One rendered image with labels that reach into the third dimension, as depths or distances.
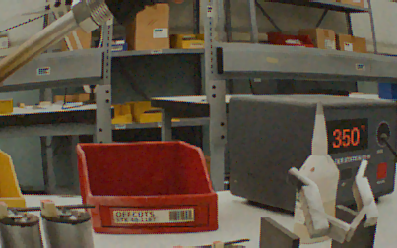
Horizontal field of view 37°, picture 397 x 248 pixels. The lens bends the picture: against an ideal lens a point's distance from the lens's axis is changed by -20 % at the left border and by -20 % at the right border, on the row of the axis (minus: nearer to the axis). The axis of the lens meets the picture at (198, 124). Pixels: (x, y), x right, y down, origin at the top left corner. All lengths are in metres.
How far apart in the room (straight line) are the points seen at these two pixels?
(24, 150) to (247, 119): 4.06
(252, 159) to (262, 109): 0.05
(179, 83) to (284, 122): 4.31
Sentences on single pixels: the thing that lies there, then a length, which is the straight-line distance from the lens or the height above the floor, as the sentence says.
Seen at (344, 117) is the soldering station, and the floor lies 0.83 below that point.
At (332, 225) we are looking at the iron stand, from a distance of 0.21.
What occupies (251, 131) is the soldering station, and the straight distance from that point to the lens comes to 0.61.
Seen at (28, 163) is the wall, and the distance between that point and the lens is 4.65.
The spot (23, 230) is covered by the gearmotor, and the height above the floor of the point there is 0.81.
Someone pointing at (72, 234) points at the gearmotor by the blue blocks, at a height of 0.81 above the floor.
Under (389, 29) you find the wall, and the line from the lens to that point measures 5.94.
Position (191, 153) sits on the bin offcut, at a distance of 0.59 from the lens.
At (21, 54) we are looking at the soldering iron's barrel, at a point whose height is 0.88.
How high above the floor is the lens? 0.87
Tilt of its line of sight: 4 degrees down
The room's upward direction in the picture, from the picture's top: 1 degrees counter-clockwise
